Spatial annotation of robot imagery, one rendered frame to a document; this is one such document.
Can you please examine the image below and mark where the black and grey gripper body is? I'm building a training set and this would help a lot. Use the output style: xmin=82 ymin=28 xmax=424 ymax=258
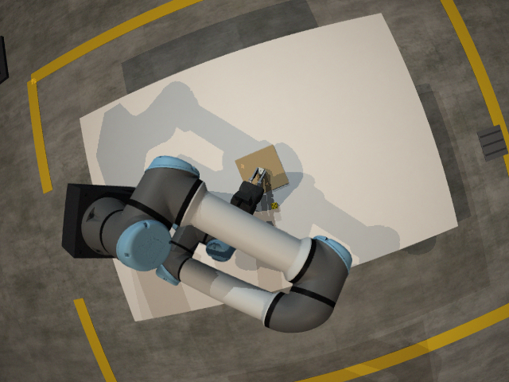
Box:
xmin=230 ymin=181 xmax=264 ymax=215

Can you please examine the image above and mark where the tan square mat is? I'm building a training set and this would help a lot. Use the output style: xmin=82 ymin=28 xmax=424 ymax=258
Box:
xmin=235 ymin=145 xmax=289 ymax=193

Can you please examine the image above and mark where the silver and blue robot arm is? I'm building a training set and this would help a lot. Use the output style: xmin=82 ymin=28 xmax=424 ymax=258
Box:
xmin=81 ymin=155 xmax=352 ymax=333

